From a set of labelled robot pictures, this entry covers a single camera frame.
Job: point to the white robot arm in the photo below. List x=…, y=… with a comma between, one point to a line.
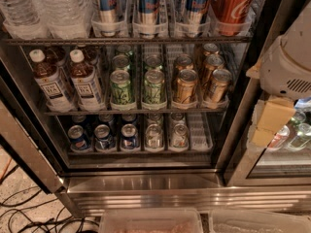
x=284, y=76

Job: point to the silver can front right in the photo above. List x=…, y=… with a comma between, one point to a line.
x=180, y=136

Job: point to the green can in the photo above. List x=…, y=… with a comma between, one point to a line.
x=121, y=62
x=152, y=62
x=121, y=87
x=154, y=87

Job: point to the blue pepsi can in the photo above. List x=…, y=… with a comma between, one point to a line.
x=104, y=140
x=129, y=137
x=79, y=140

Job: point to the green can front right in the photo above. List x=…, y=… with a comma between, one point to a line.
x=154, y=87

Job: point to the blue Red Bull can left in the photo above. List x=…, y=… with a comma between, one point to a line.
x=108, y=18

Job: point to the middle wire shelf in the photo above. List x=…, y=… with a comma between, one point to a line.
x=138, y=111

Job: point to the silver can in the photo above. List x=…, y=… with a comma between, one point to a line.
x=180, y=136
x=154, y=136

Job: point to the steel fridge door left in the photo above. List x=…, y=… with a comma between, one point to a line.
x=21, y=147

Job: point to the gold can front left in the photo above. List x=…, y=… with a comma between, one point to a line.
x=186, y=83

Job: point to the silver can front left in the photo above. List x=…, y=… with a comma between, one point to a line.
x=154, y=136

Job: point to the blue Red Bull can middle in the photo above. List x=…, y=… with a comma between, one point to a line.
x=148, y=17

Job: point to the clear water bottle left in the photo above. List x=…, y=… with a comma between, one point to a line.
x=22, y=19

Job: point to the gold can front right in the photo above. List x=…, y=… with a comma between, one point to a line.
x=218, y=85

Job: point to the green can front left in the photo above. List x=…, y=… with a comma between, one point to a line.
x=121, y=87

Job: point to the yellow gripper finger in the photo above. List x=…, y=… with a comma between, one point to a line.
x=269, y=116

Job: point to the blue Pepsi can right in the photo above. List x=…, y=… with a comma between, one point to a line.
x=129, y=137

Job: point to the clear water bottle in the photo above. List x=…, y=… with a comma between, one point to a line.
x=22, y=19
x=66, y=19

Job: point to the upper wire shelf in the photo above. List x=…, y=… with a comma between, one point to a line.
x=128, y=41

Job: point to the clear water bottle right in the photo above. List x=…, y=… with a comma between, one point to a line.
x=66, y=19

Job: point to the wire shelf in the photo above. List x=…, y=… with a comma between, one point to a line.
x=138, y=111
x=128, y=41

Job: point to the blue Red Bull can right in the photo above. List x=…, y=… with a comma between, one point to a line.
x=194, y=16

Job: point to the blue Pepsi can left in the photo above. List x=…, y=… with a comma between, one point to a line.
x=79, y=140

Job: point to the clear plastic bin right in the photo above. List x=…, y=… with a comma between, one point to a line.
x=242, y=221

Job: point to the red Coca-Cola can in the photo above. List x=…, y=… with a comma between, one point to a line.
x=230, y=13

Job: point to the gold can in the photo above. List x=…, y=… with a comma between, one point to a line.
x=211, y=63
x=186, y=83
x=218, y=85
x=182, y=62
x=208, y=48

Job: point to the blue red bull can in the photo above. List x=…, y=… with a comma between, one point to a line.
x=194, y=16
x=108, y=18
x=148, y=17

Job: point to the gold can rear right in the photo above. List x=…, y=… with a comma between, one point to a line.
x=208, y=48

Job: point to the tea bottle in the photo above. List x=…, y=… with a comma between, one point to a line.
x=86, y=82
x=90, y=53
x=56, y=55
x=53, y=83

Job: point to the blue Pepsi can middle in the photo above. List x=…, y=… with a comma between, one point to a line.
x=104, y=140

